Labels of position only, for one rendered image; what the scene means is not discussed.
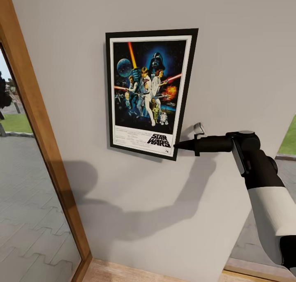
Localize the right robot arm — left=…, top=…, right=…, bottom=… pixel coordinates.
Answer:
left=173, top=122, right=296, bottom=277

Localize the poster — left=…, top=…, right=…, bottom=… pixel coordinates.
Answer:
left=105, top=28, right=199, bottom=161

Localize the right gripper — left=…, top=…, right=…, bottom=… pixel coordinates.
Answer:
left=173, top=134, right=219, bottom=156

